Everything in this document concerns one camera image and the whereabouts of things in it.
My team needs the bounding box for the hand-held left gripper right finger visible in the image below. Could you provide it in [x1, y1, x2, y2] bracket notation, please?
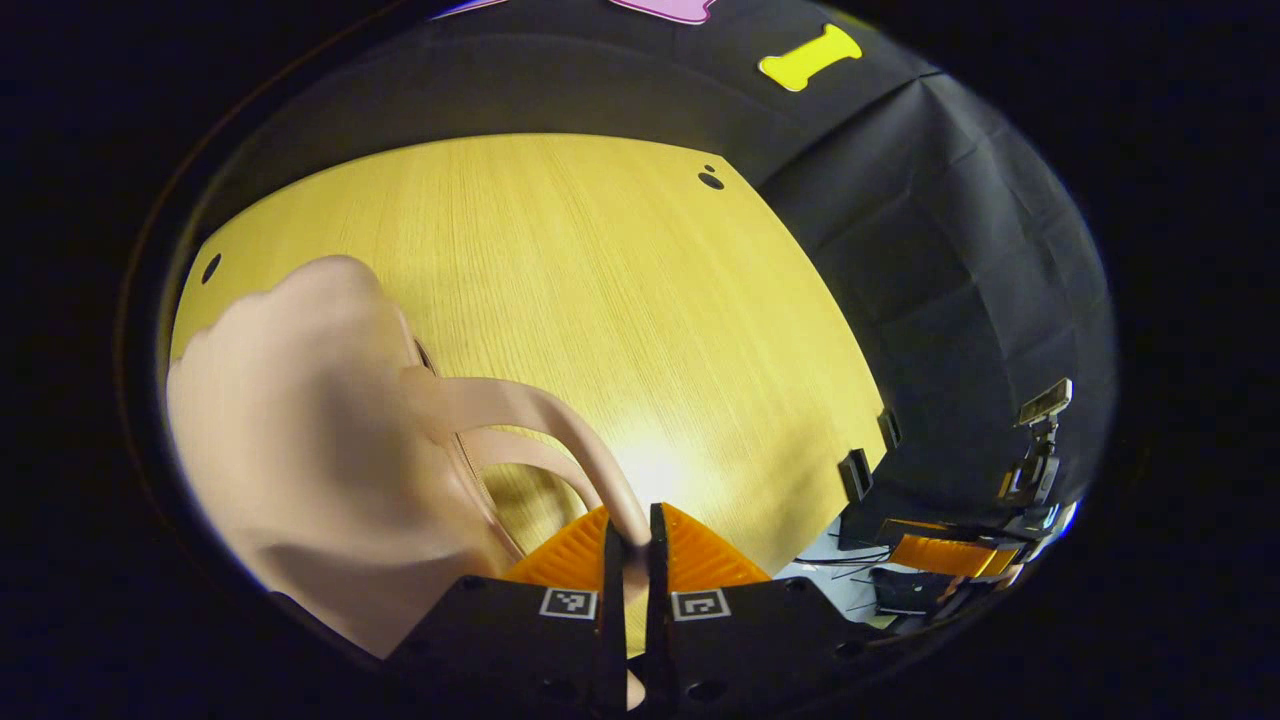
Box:
[645, 502, 886, 716]

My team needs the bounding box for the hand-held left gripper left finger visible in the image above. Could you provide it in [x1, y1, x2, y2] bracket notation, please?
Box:
[385, 505, 629, 716]

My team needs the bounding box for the black backdrop cloth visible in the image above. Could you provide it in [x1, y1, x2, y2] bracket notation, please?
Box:
[200, 0, 1119, 561]

